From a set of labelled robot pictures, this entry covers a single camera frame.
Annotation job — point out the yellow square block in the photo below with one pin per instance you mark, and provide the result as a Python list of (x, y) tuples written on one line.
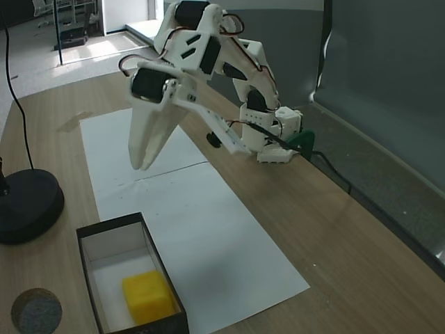
[(149, 295)]

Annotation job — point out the brown cardboard box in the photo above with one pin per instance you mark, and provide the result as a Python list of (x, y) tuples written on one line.
[(174, 320)]

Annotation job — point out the white paper sheet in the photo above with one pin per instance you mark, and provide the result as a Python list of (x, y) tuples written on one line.
[(215, 236), (111, 146)]

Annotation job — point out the black case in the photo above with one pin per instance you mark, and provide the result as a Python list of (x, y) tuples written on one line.
[(73, 36)]

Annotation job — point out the white office chair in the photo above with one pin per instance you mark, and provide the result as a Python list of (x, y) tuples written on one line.
[(43, 14)]

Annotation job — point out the black round stand base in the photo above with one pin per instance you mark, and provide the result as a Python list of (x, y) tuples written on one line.
[(28, 205)]

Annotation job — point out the green table clamp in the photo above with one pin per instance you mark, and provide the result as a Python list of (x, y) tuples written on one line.
[(303, 141)]

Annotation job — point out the grey partition panel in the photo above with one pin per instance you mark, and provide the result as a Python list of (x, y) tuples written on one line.
[(382, 87)]

